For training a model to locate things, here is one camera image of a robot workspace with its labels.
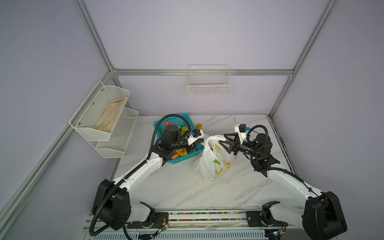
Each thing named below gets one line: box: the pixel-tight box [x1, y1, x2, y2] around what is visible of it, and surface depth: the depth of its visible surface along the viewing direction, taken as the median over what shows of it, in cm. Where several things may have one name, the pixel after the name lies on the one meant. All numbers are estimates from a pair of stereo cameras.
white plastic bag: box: [193, 134, 232, 182], surface depth 76 cm
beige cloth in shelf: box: [93, 96, 128, 133], surface depth 81 cm
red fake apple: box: [171, 153, 179, 160], surface depth 94 cm
